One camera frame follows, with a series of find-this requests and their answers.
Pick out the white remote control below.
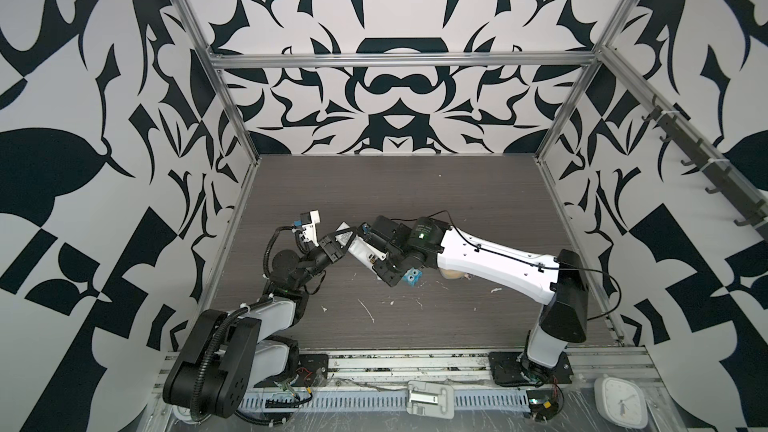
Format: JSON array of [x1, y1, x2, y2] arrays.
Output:
[[346, 236, 386, 275]]

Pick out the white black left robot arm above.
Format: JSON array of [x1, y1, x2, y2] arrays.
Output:
[[162, 224, 360, 422]]

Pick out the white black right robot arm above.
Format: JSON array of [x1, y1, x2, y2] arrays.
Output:
[[360, 216, 606, 387]]

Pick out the wooden board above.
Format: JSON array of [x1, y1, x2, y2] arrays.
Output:
[[440, 269, 471, 280]]

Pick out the small green circuit board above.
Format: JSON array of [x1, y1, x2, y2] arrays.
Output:
[[526, 387, 565, 423]]

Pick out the white square clock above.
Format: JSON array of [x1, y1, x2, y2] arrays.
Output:
[[594, 376, 649, 430]]

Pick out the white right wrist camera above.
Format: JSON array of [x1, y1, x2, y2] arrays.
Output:
[[359, 215, 414, 263]]

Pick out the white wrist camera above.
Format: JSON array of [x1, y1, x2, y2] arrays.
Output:
[[293, 210, 321, 246], [359, 215, 414, 263]]

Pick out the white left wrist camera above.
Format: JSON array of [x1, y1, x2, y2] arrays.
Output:
[[293, 210, 321, 246]]

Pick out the white mounting bracket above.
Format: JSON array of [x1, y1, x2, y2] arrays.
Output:
[[406, 381, 455, 420]]

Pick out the white slotted cable duct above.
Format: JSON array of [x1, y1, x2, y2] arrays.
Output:
[[239, 389, 530, 414]]

